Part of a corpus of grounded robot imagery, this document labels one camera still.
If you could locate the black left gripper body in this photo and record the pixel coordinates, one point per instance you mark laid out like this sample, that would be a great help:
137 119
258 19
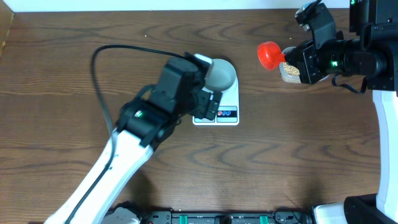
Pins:
182 107

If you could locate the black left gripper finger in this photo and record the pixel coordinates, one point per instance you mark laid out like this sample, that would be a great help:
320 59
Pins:
214 103
202 110

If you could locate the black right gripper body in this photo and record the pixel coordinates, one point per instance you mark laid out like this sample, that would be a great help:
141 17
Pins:
333 60

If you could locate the red plastic measuring scoop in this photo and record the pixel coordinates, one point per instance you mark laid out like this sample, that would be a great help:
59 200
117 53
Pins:
270 55

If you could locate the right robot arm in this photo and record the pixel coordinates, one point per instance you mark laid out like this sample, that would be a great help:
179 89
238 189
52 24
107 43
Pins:
374 56

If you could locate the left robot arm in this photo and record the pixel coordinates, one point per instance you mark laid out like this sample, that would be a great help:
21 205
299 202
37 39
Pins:
144 123

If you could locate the white digital kitchen scale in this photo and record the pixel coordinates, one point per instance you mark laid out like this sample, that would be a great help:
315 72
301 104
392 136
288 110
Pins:
228 110

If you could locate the grey round bowl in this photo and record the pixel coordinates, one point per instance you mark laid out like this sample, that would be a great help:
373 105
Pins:
221 75

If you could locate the pile of soybeans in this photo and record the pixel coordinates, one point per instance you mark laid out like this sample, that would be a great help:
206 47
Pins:
290 70

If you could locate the clear plastic container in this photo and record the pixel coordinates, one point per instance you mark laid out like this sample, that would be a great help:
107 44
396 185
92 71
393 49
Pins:
288 78

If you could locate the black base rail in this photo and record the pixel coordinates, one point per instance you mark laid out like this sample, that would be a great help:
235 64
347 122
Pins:
127 212

